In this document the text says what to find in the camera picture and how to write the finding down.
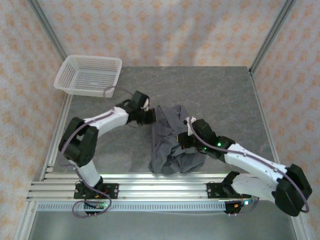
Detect grey t-shirt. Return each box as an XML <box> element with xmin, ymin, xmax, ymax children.
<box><xmin>148</xmin><ymin>104</ymin><xmax>207</xmax><ymax>176</ymax></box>

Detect white perforated plastic basket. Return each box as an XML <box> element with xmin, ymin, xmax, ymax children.
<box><xmin>53</xmin><ymin>54</ymin><xmax>123</xmax><ymax>98</ymax></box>

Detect small green circuit board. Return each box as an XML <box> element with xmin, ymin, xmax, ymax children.
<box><xmin>84</xmin><ymin>201</ymin><xmax>109</xmax><ymax>210</ymax></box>
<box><xmin>234</xmin><ymin>198</ymin><xmax>257</xmax><ymax>208</ymax></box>

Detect grey metal lower panel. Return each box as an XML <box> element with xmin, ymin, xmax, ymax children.
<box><xmin>28</xmin><ymin>211</ymin><xmax>298</xmax><ymax>240</ymax></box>

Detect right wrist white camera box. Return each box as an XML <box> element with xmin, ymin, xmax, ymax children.
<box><xmin>183</xmin><ymin>116</ymin><xmax>198</xmax><ymax>137</ymax></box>

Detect aluminium mounting rail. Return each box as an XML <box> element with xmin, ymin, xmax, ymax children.
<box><xmin>26</xmin><ymin>172</ymin><xmax>300</xmax><ymax>201</ymax></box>

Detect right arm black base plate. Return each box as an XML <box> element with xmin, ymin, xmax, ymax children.
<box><xmin>206</xmin><ymin>181</ymin><xmax>233</xmax><ymax>200</ymax></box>

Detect grey slotted cable duct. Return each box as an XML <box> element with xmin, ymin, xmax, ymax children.
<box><xmin>37</xmin><ymin>201</ymin><xmax>227</xmax><ymax>213</ymax></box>

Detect aluminium side rail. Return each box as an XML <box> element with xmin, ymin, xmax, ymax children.
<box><xmin>249</xmin><ymin>72</ymin><xmax>285</xmax><ymax>176</ymax></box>
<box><xmin>39</xmin><ymin>96</ymin><xmax>73</xmax><ymax>181</ymax></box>

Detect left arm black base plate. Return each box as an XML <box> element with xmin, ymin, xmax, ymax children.
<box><xmin>73</xmin><ymin>183</ymin><xmax>119</xmax><ymax>200</ymax></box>

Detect aluminium frame post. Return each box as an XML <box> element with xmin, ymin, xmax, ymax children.
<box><xmin>249</xmin><ymin>0</ymin><xmax>297</xmax><ymax>75</ymax></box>
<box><xmin>27</xmin><ymin>0</ymin><xmax>67</xmax><ymax>60</ymax></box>

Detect aluminium frame leg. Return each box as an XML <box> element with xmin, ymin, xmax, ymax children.
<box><xmin>289</xmin><ymin>213</ymin><xmax>315</xmax><ymax>240</ymax></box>
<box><xmin>14</xmin><ymin>199</ymin><xmax>39</xmax><ymax>240</ymax></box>

